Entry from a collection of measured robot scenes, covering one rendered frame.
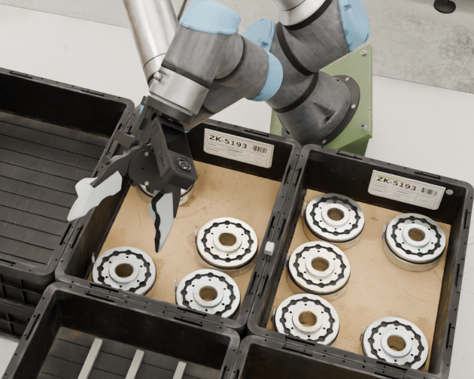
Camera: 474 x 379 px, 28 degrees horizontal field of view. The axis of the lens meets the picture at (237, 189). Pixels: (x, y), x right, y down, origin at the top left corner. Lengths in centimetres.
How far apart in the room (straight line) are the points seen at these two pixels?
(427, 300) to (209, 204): 41
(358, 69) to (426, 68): 137
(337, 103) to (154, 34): 49
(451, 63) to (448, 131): 127
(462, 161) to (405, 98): 20
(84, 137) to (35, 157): 10
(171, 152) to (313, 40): 53
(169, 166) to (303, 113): 62
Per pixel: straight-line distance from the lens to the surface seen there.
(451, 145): 202
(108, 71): 207
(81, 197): 127
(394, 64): 324
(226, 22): 129
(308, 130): 181
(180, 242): 160
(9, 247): 161
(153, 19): 147
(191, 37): 128
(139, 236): 161
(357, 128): 178
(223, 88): 137
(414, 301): 159
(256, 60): 135
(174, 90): 128
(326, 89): 181
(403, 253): 160
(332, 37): 169
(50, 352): 149
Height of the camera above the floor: 211
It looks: 50 degrees down
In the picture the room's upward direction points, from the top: 6 degrees clockwise
